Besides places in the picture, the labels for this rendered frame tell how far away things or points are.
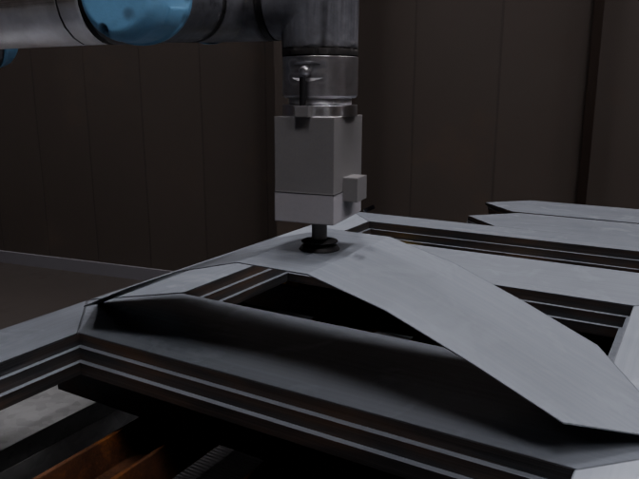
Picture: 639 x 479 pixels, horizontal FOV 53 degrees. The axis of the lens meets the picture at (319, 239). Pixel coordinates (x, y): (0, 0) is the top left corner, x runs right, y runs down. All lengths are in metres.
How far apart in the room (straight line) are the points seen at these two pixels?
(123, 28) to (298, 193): 0.22
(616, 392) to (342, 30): 0.41
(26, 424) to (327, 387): 0.53
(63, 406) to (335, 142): 0.64
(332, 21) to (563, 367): 0.38
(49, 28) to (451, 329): 0.43
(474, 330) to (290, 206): 0.21
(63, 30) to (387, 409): 0.44
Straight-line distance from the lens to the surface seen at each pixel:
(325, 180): 0.62
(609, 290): 1.03
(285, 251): 0.67
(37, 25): 0.64
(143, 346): 0.77
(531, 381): 0.57
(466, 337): 0.58
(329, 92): 0.63
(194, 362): 0.71
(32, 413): 1.07
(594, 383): 0.63
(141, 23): 0.54
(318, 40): 0.63
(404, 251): 0.71
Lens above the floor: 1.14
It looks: 13 degrees down
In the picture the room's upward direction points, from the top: straight up
